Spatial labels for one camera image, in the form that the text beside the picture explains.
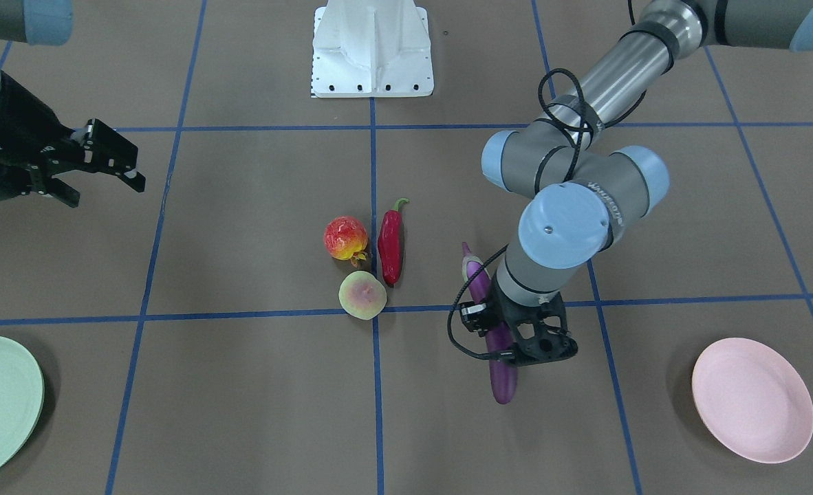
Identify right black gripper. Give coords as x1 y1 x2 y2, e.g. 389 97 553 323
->
0 73 146 209

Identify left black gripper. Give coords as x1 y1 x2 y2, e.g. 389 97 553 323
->
492 280 578 364

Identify purple eggplant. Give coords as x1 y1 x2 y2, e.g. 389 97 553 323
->
462 241 519 405

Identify red pomegranate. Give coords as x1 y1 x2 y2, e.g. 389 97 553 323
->
323 215 369 267

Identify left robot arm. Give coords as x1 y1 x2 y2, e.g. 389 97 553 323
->
453 1 813 366

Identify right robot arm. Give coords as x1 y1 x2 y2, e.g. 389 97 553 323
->
0 1 146 208

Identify red chili pepper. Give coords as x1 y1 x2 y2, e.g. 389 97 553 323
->
376 197 410 287

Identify green pink peach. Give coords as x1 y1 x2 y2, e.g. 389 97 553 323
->
338 272 387 320

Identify pink plate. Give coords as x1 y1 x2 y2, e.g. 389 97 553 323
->
691 338 813 464

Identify brown table mat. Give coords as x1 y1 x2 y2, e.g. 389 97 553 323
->
0 1 813 494

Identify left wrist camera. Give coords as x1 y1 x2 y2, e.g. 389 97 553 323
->
457 301 501 338

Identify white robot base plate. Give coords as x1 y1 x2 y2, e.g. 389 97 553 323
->
310 1 435 98

